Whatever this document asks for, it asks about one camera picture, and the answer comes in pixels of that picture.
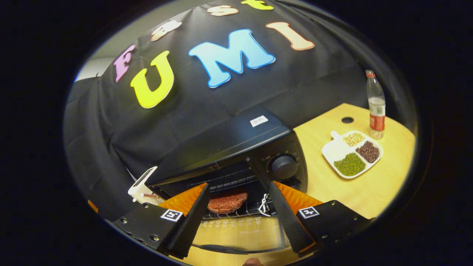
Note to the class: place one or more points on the brown meat patty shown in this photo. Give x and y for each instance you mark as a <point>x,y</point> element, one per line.
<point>227,203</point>

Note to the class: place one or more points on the clear red label bottle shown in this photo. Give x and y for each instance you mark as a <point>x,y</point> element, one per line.
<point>377,122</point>

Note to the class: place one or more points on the black backdrop cloth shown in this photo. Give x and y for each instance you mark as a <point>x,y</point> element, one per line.
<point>184,122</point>

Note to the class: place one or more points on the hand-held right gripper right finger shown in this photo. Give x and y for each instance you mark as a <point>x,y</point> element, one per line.
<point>290,221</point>

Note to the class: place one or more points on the yellow soybeans pile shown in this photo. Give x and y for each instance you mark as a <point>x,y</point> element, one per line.
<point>354,139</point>

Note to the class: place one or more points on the white toaster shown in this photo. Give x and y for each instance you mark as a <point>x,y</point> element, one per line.
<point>138,190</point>

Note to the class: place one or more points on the white divided plate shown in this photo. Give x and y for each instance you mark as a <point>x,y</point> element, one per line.
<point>336,149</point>

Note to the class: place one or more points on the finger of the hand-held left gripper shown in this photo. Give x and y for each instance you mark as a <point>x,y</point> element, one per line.
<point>92,206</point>

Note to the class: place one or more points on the dark red beans pile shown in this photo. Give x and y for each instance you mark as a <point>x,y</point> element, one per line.
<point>368,152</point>

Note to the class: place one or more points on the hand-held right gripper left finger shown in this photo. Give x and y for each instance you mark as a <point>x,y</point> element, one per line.
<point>190,221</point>

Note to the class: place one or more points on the black electric oven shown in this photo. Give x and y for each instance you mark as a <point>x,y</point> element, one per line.
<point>221,144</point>

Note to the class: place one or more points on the green mung beans pile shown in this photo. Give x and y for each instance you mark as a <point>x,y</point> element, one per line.
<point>349,164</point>

